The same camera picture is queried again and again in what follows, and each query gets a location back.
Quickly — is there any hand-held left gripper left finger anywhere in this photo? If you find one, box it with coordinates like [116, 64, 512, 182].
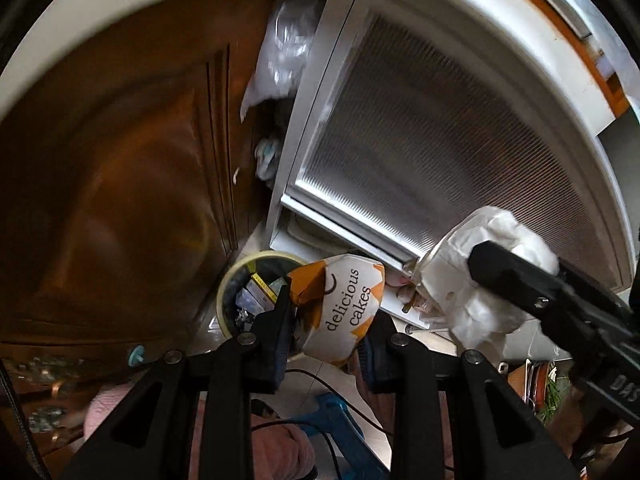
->
[60, 285, 296, 480]

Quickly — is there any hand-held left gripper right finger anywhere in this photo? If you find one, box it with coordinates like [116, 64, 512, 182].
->
[357, 310, 581, 480]

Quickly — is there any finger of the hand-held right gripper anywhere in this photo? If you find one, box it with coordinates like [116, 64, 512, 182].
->
[467, 240, 591, 322]

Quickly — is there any white paper bag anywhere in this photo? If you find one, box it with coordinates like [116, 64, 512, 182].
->
[415, 206, 560, 351]

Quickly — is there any orange and white paper cake cup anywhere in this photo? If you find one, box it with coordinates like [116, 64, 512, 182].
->
[287, 254, 386, 366]

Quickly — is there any yellow rimmed trash bin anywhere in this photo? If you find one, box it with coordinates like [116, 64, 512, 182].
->
[216, 251, 313, 361]

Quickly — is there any blue plastic stool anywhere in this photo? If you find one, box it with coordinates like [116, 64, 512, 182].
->
[315, 392, 393, 480]

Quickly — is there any person's left pink pants leg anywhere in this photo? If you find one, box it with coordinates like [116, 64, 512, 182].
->
[250, 412, 316, 480]

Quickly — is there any white ribbed glass sliding door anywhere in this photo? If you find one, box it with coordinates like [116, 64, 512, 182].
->
[265, 0, 636, 331]

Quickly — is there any pink fleece garment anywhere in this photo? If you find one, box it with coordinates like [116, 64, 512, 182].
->
[82, 382, 136, 441]

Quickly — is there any orange trimmed white cabinet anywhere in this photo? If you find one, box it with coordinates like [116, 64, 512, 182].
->
[480, 0, 640, 126]

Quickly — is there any brown wooden door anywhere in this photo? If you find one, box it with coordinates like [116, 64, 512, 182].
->
[0, 0, 301, 461]

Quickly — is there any clear plastic bag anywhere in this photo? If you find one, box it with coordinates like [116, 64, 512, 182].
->
[240, 0, 326, 121]

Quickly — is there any black cable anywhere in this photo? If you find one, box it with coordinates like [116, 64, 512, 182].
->
[250, 367, 396, 480]

